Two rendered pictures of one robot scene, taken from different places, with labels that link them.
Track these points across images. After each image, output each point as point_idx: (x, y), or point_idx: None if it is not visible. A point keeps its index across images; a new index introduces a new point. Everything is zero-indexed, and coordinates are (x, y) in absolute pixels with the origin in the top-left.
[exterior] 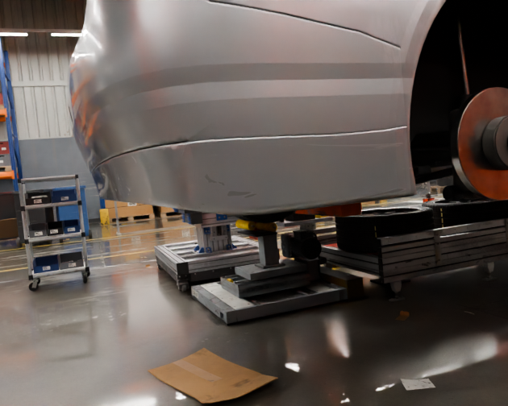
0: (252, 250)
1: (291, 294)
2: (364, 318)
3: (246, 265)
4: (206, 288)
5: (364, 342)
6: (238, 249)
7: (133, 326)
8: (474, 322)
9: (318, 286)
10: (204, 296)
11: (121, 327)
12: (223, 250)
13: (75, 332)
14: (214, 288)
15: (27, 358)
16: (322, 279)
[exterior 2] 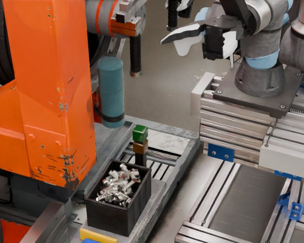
0: (210, 203)
1: None
2: None
3: (108, 131)
4: (163, 133)
5: None
6: (272, 212)
7: (147, 76)
8: None
9: (1, 189)
10: (131, 116)
11: (158, 72)
12: (282, 190)
13: (187, 54)
14: (150, 137)
15: (151, 27)
16: (3, 201)
